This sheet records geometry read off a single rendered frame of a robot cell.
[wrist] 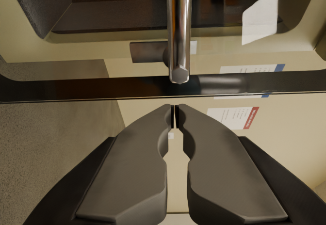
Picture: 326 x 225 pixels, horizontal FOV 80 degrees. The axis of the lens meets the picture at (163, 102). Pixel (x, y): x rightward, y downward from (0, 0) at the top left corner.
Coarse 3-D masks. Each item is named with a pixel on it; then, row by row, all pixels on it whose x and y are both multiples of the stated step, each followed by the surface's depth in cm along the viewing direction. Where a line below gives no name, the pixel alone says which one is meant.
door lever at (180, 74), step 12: (168, 0) 12; (180, 0) 12; (168, 12) 12; (180, 12) 12; (168, 24) 13; (180, 24) 13; (168, 36) 13; (180, 36) 13; (168, 48) 14; (180, 48) 13; (168, 60) 14; (180, 60) 14; (168, 72) 15; (180, 72) 14
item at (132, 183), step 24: (144, 120) 10; (168, 120) 12; (120, 144) 9; (144, 144) 9; (120, 168) 7; (144, 168) 7; (96, 192) 7; (120, 192) 7; (144, 192) 6; (96, 216) 6; (120, 216) 6; (144, 216) 6
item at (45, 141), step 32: (0, 128) 29; (32, 128) 36; (64, 128) 47; (96, 128) 67; (0, 160) 29; (32, 160) 36; (64, 160) 46; (0, 192) 29; (32, 192) 35; (0, 224) 29
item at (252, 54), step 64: (0, 0) 17; (64, 0) 17; (128, 0) 16; (192, 0) 16; (256, 0) 16; (320, 0) 16; (0, 64) 19; (64, 64) 19; (128, 64) 19; (192, 64) 19; (256, 64) 19; (320, 64) 19
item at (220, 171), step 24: (192, 120) 10; (216, 120) 10; (192, 144) 9; (216, 144) 9; (240, 144) 8; (192, 168) 7; (216, 168) 7; (240, 168) 7; (192, 192) 7; (216, 192) 6; (240, 192) 6; (264, 192) 6; (192, 216) 7; (216, 216) 6; (240, 216) 6; (264, 216) 6
